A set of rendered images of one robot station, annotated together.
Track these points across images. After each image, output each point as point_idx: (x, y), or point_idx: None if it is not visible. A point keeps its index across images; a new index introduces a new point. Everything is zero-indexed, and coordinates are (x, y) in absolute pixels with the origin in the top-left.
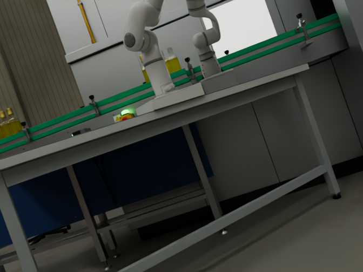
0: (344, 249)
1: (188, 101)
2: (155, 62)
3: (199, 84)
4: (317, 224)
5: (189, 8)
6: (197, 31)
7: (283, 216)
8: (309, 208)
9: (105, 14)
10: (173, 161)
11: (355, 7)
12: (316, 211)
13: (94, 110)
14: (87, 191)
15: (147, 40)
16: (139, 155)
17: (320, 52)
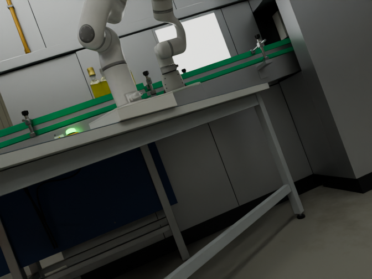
0: (342, 274)
1: (159, 112)
2: (118, 65)
3: (171, 93)
4: (295, 247)
5: (156, 10)
6: (151, 48)
7: (253, 242)
8: (277, 230)
9: (44, 22)
10: (130, 188)
11: (308, 32)
12: (286, 233)
13: (28, 129)
14: (15, 234)
15: (108, 37)
16: (88, 184)
17: (274, 74)
